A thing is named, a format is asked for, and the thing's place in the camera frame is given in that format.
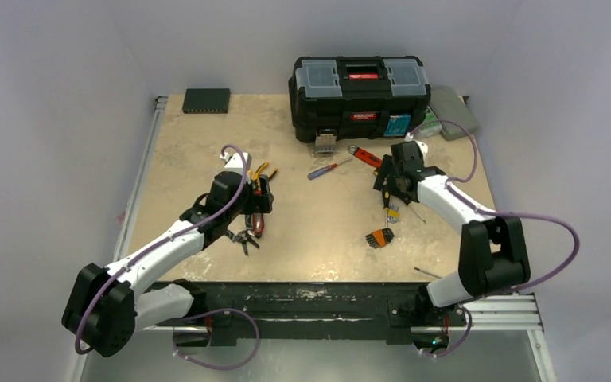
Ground red black utility knife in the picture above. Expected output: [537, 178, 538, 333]
[250, 212, 265, 237]

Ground black plastic toolbox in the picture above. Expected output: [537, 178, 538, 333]
[288, 56, 431, 143]

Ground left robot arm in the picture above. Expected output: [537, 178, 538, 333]
[61, 171, 274, 357]

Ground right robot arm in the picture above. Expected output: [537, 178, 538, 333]
[374, 141, 531, 324]

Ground yellow hex key set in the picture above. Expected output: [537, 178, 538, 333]
[387, 205, 401, 224]

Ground green white small box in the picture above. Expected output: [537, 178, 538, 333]
[411, 107, 442, 140]

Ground blue red screwdriver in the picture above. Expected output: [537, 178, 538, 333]
[307, 157, 353, 181]

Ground orange hex key set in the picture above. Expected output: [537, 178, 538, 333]
[365, 228, 395, 248]

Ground grey plastic case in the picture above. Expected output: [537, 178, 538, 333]
[430, 86, 480, 141]

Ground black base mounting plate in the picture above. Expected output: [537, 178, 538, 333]
[174, 282, 466, 348]

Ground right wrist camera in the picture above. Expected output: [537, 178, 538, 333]
[404, 133, 429, 159]

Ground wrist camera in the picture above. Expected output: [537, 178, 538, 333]
[220, 152, 252, 175]
[404, 133, 429, 159]

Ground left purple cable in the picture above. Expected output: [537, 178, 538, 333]
[74, 144, 250, 355]

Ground yellow handled pliers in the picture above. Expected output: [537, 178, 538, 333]
[250, 162, 278, 181]

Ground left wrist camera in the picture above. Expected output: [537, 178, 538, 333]
[220, 152, 252, 175]

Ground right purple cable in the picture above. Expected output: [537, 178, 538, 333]
[405, 118, 582, 291]

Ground black network switch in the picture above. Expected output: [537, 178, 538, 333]
[181, 88, 231, 114]

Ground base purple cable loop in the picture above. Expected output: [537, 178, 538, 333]
[172, 309, 261, 372]

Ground aluminium frame rail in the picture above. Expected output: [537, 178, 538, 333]
[111, 95, 169, 262]

